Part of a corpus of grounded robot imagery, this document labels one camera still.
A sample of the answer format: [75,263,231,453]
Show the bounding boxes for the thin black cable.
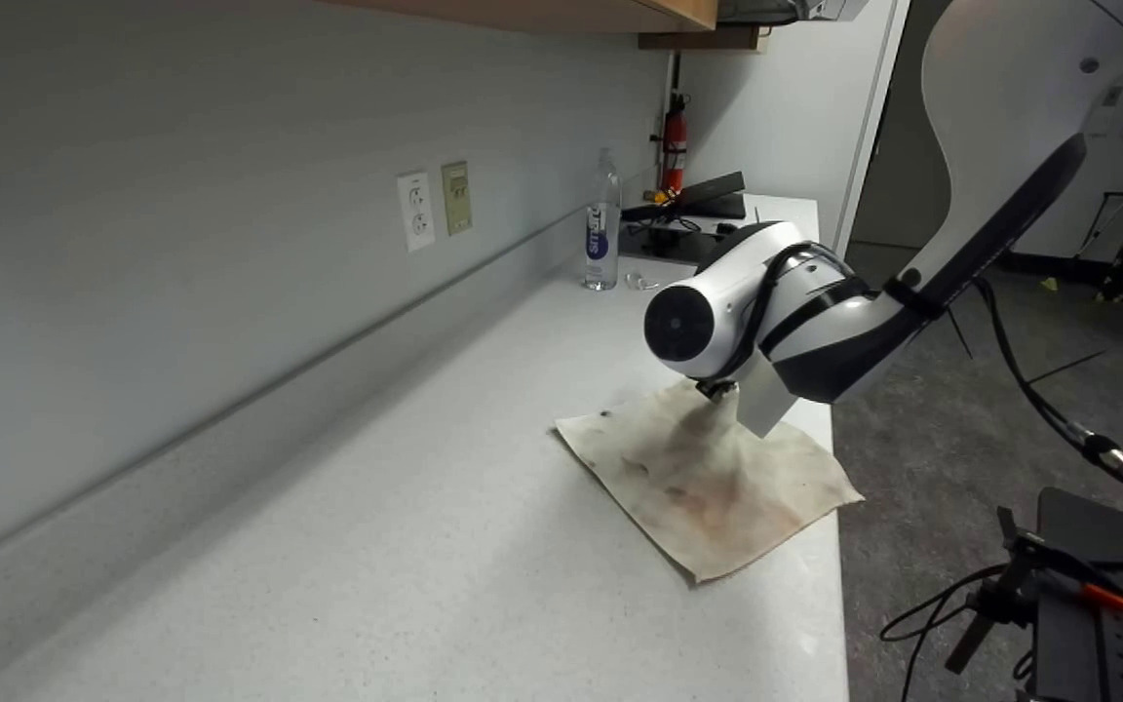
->
[876,567,1011,702]

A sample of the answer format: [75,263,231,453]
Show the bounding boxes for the black clamp with orange handle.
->
[944,502,1123,679]

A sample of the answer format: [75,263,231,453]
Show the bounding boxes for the stained white towel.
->
[548,381,866,588]

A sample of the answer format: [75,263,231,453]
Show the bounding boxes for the beige wall switch plate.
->
[437,158,476,240]

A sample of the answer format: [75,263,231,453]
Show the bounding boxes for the red fire extinguisher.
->
[655,92,693,207]

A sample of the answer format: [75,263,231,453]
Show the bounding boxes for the clear plastic water bottle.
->
[576,149,626,298]

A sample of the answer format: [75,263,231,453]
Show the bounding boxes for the white wall outlet plate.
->
[395,168,439,253]

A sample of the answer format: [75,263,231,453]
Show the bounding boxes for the black wedge-shaped tray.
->
[619,168,747,228]

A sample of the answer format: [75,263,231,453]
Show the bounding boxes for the grey door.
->
[849,0,983,258]

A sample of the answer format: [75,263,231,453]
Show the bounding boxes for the dark overhead fixture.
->
[712,0,871,29]

